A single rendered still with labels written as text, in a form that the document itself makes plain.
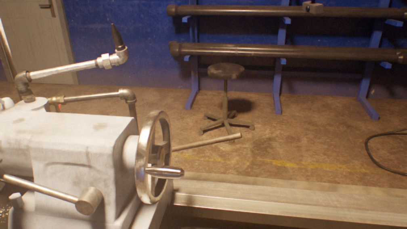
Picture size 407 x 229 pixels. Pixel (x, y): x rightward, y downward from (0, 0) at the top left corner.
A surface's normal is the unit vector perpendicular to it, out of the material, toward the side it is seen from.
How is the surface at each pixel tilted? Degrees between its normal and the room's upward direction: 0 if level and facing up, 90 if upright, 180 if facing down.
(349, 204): 0
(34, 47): 90
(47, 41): 90
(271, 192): 0
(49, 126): 0
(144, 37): 90
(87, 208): 90
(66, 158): 82
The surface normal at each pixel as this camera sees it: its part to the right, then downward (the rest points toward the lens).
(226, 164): -0.01, -0.89
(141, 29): -0.15, 0.46
